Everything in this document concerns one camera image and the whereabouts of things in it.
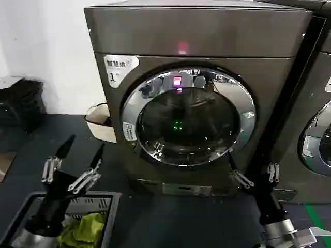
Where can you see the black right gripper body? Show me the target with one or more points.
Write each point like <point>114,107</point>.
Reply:
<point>267,199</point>

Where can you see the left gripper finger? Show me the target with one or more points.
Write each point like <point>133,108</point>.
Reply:
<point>55,165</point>
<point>89,175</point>

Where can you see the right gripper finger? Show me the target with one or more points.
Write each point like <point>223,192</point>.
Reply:
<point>241,180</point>
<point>273,173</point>

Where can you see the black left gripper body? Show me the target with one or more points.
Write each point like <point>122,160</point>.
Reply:
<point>55,201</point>

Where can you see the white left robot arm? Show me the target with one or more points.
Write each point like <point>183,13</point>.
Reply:
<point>31,237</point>

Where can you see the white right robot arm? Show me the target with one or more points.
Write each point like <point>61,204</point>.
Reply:
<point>280,232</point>

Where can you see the grey slotted laundry basket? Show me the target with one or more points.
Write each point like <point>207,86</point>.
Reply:
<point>103,206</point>

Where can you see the yellow-green garment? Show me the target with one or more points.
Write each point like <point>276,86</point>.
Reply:
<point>88,227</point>

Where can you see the white bucket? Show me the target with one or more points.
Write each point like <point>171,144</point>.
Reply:
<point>99,129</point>

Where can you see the round glass dryer door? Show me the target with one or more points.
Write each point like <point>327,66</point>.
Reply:
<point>191,121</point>
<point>314,144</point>

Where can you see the black plastic crate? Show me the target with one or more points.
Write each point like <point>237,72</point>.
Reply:
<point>20,103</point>

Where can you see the grey dryer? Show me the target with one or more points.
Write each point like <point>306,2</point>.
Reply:
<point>305,85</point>

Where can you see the white numbered sticker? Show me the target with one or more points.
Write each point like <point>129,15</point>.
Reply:
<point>116,72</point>

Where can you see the grey dryer numbered one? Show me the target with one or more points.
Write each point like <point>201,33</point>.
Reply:
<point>196,31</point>

